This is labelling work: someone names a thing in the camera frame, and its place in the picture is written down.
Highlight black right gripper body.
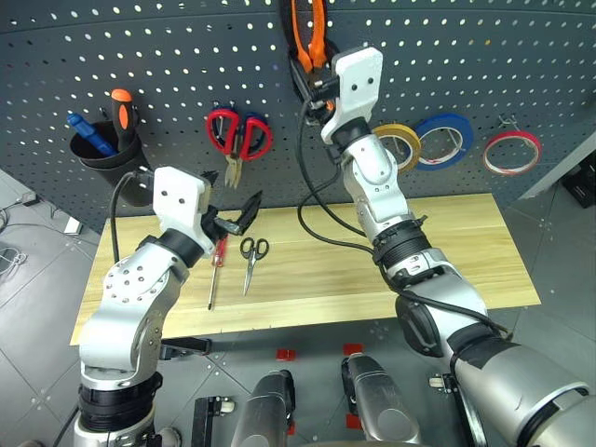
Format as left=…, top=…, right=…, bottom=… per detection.
left=303, top=69, right=344, bottom=123

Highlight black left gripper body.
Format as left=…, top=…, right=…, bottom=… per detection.
left=201, top=203, right=244, bottom=244

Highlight orange handled pliers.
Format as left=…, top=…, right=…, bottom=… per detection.
left=290, top=0, right=330, bottom=74

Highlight yellow tape roll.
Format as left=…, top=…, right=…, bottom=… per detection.
left=372, top=122, right=423, bottom=171

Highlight dark grey pegboard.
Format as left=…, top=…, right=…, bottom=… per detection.
left=0, top=0, right=596, bottom=237

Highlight blue tape roll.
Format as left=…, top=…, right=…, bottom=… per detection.
left=412, top=112, right=476, bottom=171

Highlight red tape roll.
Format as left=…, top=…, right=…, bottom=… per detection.
left=481, top=130, right=544, bottom=178

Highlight black cup holder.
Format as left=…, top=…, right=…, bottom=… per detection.
left=68, top=119, right=154, bottom=208

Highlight orange black screwdriver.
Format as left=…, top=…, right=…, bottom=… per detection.
left=110, top=88, right=140, bottom=154

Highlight black table clamp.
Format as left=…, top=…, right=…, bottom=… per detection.
left=159, top=337, right=213, bottom=362

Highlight small white caster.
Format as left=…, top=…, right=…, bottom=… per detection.
left=427, top=372, right=456, bottom=395

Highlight black plastic crate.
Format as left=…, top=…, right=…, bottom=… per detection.
left=562, top=156, right=596, bottom=210

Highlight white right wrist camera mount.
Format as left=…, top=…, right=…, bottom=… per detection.
left=320, top=46, right=386, bottom=144

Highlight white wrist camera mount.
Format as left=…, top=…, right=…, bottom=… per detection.
left=320, top=46, right=386, bottom=144
left=152, top=166, right=219, bottom=258

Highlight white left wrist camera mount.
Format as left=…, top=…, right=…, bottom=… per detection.
left=152, top=166, right=219, bottom=258

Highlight red handled screwdriver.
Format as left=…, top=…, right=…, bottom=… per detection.
left=206, top=234, right=230, bottom=311

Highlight black handled scissors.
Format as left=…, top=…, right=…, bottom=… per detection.
left=238, top=237, right=271, bottom=298

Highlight red handled scissors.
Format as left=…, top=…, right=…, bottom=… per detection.
left=205, top=107, right=275, bottom=190

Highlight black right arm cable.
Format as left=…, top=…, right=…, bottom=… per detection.
left=296, top=99, right=514, bottom=339

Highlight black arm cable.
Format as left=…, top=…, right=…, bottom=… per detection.
left=296, top=99, right=514, bottom=339
left=110, top=169, right=156, bottom=263

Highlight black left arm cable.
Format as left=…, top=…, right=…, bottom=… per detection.
left=110, top=169, right=156, bottom=263

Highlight blue tool handle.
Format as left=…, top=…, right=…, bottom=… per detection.
left=66, top=111, right=118, bottom=157

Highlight black caster bracket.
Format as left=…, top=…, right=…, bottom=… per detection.
left=192, top=394, right=236, bottom=447

